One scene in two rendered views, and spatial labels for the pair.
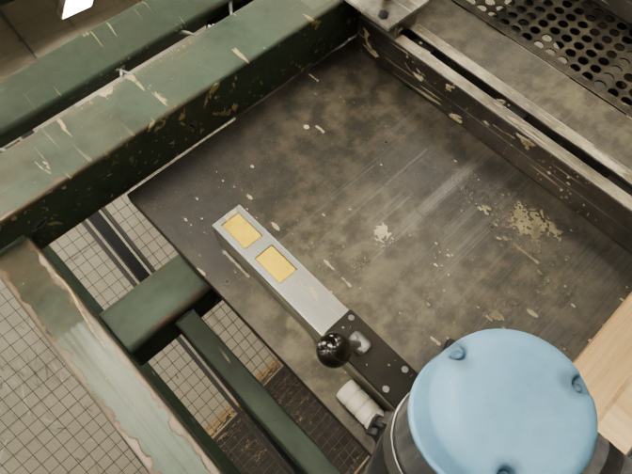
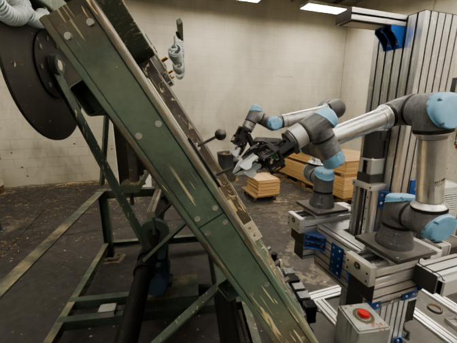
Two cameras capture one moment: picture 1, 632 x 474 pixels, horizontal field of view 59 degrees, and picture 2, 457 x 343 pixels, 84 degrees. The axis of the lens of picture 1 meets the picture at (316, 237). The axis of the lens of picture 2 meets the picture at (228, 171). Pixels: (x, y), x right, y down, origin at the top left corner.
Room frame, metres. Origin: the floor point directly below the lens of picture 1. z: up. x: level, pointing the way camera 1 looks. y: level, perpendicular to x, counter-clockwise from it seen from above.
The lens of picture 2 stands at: (0.38, 0.86, 1.63)
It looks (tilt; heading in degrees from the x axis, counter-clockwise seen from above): 14 degrees down; 281
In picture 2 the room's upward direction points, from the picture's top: straight up
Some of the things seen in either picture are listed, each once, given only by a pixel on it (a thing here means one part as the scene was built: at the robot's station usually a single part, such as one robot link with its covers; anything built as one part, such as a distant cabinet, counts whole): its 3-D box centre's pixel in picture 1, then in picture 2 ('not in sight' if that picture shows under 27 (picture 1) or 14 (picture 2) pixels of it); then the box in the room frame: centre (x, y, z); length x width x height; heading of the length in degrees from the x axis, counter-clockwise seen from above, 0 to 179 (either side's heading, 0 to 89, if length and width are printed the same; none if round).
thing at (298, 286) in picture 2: not in sight; (290, 290); (0.28, -0.34, 0.69); 0.50 x 0.14 x 0.24; 110
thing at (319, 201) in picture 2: not in sight; (322, 197); (0.10, -0.74, 1.09); 0.15 x 0.15 x 0.10
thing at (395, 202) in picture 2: not in sight; (400, 208); (-0.15, -0.30, 1.20); 0.13 x 0.12 x 0.14; 111
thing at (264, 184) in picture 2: not in sight; (259, 186); (0.71, -3.74, 0.20); 0.61 x 0.53 x 0.40; 120
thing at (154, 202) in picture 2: not in sight; (161, 184); (1.35, -1.07, 1.00); 1.30 x 0.05 x 0.04; 110
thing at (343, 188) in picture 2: not in sight; (321, 167); (-0.53, -4.81, 0.39); 2.46 x 1.05 x 0.78; 120
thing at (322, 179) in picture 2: not in sight; (323, 178); (0.10, -0.74, 1.20); 0.13 x 0.12 x 0.14; 107
